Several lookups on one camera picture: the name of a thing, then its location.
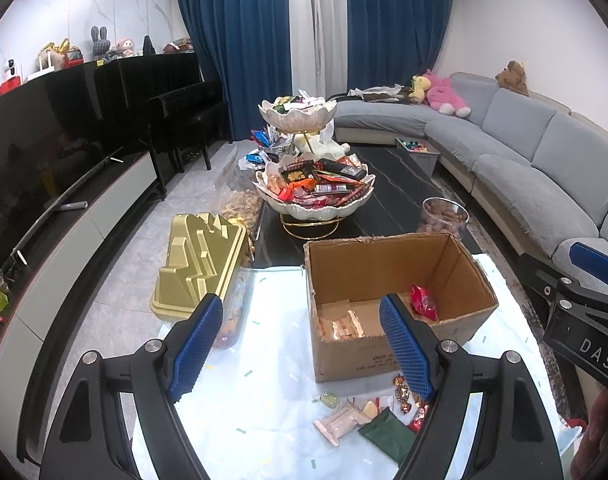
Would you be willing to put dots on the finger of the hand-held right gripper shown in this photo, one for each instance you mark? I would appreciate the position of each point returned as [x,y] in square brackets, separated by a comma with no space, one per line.
[596,262]

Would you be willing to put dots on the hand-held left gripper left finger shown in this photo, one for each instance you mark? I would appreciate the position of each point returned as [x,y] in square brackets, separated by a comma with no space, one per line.
[194,347]

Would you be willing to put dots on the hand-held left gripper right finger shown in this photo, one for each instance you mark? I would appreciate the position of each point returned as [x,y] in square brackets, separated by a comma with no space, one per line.
[406,352]

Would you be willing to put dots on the gold red candy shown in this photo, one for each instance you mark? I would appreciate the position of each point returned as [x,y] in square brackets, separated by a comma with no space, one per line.
[399,385]

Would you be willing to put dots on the brown gold candy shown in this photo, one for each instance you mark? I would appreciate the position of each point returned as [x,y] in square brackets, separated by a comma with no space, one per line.
[407,405]

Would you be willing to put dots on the red snack packet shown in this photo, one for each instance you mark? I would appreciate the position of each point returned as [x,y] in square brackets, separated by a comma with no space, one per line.
[423,302]

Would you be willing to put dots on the heap of pink wafer packets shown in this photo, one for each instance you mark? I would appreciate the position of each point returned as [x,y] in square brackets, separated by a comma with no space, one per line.
[349,327]

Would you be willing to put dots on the clear cracker packet red label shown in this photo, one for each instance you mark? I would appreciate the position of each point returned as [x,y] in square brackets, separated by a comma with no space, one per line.
[367,406]

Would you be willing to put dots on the dark green snack packet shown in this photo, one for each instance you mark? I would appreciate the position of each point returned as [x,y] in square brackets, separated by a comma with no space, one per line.
[386,435]

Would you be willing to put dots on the small green candy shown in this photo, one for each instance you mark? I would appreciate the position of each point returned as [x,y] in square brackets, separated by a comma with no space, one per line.
[328,400]

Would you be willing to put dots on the brown cardboard box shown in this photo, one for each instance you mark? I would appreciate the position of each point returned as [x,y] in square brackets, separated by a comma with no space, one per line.
[354,272]

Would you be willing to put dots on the pink wafer packet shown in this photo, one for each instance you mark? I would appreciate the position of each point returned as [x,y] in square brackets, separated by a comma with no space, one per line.
[336,425]

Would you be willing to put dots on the person's right hand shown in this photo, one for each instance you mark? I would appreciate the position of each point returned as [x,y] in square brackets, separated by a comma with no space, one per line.
[606,427]

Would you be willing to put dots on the clear jar with gold lid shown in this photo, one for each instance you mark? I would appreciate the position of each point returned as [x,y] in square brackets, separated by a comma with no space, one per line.
[196,255]

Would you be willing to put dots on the grey sectional sofa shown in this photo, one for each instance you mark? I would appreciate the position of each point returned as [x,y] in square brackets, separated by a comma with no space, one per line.
[533,160]

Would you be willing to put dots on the clear jar of nuts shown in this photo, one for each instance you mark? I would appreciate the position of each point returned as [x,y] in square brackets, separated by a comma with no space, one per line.
[442,217]

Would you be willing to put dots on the clear bag of nuts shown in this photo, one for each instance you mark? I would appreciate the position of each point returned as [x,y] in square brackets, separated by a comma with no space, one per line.
[241,210]

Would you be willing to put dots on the grey television cabinet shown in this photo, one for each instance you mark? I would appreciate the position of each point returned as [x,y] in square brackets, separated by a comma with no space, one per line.
[84,240]

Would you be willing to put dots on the large white scalloped bowl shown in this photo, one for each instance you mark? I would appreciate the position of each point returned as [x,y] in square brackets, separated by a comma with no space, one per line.
[309,207]

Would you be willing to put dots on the pile of mixed snack packets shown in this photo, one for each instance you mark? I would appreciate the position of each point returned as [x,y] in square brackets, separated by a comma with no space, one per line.
[316,182]

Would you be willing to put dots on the grey bin of toys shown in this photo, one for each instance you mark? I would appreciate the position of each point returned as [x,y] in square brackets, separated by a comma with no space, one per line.
[418,155]

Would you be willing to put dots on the brown teddy bear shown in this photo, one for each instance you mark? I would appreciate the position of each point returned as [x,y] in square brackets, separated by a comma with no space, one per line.
[512,77]

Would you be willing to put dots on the heap of loose snack packets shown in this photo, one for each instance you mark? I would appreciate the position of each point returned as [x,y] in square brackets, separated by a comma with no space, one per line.
[259,150]

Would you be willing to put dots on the pink plush toy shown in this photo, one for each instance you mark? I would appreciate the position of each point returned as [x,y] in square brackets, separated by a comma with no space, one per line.
[446,92]

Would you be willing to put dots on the black flat television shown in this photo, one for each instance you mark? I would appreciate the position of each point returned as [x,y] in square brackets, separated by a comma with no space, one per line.
[49,150]

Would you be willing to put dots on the yellow plush toy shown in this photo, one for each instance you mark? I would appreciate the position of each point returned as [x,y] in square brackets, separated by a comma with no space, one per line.
[419,89]

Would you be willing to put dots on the small white scalloped bowl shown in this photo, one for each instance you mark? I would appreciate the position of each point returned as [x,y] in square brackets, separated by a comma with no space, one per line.
[296,116]

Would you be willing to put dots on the black upright piano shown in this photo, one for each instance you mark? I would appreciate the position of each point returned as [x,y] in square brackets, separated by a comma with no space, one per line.
[154,95]

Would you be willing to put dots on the clothes heap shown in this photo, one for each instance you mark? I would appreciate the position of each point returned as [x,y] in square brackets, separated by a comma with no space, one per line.
[378,92]

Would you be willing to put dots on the pile of small snack packets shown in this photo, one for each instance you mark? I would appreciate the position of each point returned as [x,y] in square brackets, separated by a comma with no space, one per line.
[296,102]

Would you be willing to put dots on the blue curtain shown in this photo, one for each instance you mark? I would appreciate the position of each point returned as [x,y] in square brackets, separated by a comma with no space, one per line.
[398,20]
[239,45]

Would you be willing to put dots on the small pink doll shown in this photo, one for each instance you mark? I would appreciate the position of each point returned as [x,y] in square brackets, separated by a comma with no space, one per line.
[126,47]

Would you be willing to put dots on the grey bunny plush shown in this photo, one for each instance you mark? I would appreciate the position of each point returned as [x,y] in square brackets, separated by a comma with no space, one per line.
[100,45]

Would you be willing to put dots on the red box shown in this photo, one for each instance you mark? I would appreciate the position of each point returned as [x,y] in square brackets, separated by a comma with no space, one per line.
[11,86]

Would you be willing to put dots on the white sheer curtain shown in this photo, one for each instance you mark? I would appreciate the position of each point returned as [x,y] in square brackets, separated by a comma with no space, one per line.
[316,30]

